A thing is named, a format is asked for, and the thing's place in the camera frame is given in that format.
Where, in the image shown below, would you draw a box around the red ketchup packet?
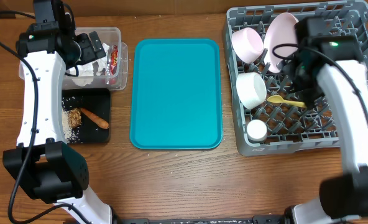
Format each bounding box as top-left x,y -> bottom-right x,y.
106,45 -> 119,85

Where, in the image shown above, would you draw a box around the white green bowl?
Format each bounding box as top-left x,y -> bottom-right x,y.
236,72 -> 267,110

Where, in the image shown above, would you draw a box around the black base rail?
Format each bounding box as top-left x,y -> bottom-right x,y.
122,215 -> 282,224

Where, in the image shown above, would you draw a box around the small pink bowl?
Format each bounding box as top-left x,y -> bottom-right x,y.
231,27 -> 264,63

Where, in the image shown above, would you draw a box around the white napkin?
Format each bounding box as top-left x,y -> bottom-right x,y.
73,57 -> 108,86

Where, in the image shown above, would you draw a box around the black tray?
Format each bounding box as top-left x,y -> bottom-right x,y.
62,88 -> 111,144

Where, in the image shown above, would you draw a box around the yellow plastic spoon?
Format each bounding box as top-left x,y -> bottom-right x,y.
267,95 -> 306,108

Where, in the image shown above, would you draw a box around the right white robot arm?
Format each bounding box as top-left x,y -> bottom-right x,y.
281,35 -> 368,223

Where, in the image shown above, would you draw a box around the white cup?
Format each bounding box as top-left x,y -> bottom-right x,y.
246,119 -> 268,142

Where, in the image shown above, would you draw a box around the brown food chunk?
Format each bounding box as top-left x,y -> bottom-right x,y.
68,108 -> 81,129

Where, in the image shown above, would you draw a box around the spilled rice grains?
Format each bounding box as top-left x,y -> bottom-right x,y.
62,99 -> 78,143

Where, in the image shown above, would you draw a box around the orange carrot piece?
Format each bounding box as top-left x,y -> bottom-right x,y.
80,108 -> 109,129

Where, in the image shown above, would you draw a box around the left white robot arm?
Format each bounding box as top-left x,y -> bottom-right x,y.
2,1 -> 120,223

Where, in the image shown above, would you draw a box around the grey dishwasher rack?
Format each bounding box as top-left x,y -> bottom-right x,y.
223,1 -> 368,156

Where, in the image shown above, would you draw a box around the teal serving tray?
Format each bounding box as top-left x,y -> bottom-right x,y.
129,39 -> 223,150

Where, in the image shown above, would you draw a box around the clear plastic bin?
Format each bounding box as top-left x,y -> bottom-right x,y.
16,26 -> 128,91

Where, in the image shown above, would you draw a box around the large white plate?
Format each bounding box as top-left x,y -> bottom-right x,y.
264,12 -> 298,73

